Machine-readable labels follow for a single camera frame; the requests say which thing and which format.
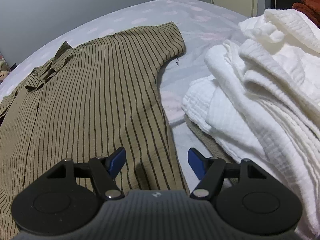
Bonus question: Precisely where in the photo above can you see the rust brown plush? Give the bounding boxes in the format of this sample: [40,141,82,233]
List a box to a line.
[292,0,320,28]

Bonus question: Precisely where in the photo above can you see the polka dot bed sheet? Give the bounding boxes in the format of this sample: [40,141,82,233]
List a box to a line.
[1,0,245,190]

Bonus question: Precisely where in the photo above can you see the white textured blanket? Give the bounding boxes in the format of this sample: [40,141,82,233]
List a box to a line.
[182,9,319,239]

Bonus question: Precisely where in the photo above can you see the olive striped button shirt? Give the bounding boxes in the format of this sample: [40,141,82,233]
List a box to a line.
[1,22,187,239]

